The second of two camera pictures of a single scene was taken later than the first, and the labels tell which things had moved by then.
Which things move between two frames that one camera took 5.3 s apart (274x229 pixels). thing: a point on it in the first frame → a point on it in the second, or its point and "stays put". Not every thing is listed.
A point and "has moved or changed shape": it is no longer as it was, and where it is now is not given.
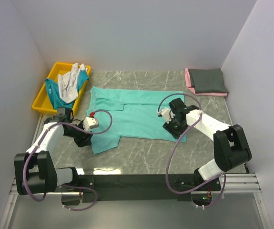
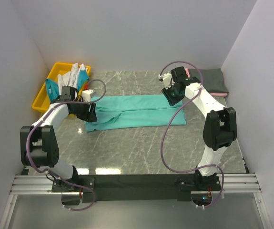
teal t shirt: x=53 y=88 stays put
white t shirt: x=67 y=82 stays put
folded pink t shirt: x=189 y=85 stays put
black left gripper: x=83 y=139 → x=88 y=111
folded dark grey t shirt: x=208 y=80 stays put
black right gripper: x=172 y=128 → x=171 y=94
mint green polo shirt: x=132 y=114 has moved or changed shape
